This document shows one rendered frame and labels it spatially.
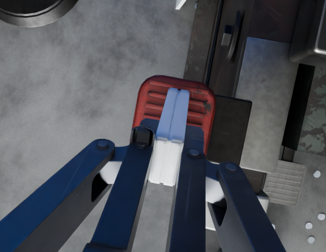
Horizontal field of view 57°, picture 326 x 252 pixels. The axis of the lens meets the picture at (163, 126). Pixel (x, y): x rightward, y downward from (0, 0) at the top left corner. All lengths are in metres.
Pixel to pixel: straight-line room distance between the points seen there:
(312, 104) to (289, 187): 0.58
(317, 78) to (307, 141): 0.07
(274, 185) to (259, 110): 0.58
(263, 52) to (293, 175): 0.61
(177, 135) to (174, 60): 0.83
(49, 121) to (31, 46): 0.25
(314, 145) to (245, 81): 0.10
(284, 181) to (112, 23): 0.70
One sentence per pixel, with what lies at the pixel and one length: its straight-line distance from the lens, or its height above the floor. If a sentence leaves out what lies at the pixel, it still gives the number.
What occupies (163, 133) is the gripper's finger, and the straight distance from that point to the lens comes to 0.16.
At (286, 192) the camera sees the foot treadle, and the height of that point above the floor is 0.13.
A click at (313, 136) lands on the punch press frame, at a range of 0.36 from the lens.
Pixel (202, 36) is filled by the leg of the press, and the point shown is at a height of 0.03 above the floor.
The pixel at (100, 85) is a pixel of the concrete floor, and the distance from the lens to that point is 1.00.
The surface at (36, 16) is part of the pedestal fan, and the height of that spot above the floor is 0.03.
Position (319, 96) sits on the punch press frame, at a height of 0.65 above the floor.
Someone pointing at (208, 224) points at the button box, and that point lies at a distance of 0.37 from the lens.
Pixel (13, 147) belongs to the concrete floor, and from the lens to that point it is 1.12.
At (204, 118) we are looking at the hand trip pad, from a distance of 0.23.
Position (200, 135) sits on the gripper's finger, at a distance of 0.18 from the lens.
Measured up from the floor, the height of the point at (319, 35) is 0.70.
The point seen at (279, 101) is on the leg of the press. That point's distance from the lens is 0.35.
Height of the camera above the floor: 0.97
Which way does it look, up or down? 85 degrees down
